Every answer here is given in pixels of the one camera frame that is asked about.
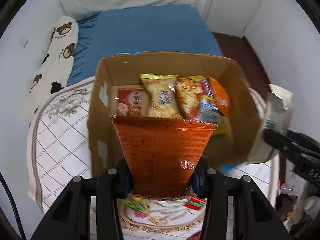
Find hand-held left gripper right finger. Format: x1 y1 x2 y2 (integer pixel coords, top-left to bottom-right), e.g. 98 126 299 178
192 159 292 240

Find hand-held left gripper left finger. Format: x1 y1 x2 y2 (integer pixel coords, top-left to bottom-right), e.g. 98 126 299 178
31 159 133 240

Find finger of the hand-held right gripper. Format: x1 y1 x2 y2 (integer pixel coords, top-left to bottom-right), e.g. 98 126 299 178
286 129 320 158
261 128 309 172

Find white blue snack packet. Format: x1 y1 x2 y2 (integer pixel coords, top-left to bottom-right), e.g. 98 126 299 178
247 83 294 166

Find orange snack packet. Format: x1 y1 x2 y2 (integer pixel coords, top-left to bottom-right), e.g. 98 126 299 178
109 114 217 198
207 77 231 117

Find yellow blue snack packet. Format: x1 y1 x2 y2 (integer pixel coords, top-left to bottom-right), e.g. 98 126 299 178
196 94 229 136

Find brown snack packet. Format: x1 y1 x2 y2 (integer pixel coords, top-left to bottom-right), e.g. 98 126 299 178
117 89 148 117

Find noodle print snack packet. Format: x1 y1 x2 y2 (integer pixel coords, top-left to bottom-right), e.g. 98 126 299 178
174 76 203 120

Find red yellow snack packet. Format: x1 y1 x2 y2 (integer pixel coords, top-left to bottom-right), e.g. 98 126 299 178
199 78 213 98

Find pale yellow snack packet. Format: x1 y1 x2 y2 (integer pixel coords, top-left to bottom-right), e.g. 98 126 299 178
139 73 182 119

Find cardboard box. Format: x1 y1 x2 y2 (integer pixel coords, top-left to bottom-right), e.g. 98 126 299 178
87 51 263 178

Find green candy packet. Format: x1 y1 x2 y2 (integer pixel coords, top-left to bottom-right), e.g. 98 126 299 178
117 197 151 213

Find crumpled plastic bags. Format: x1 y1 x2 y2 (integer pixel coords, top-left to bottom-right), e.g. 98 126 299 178
276 177 320 240

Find white diamond pattern quilt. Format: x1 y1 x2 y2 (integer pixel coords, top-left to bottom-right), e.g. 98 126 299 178
26 76 281 240

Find white door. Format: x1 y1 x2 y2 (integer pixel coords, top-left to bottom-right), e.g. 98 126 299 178
204 0 275 38

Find bear print bolster pillow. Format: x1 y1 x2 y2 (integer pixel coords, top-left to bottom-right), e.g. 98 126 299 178
28 15 79 108

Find blue bed sheet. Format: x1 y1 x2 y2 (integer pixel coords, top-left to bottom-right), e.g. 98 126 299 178
66 4 225 87

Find black cable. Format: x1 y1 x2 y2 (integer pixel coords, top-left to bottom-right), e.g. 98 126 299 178
0 172 27 240

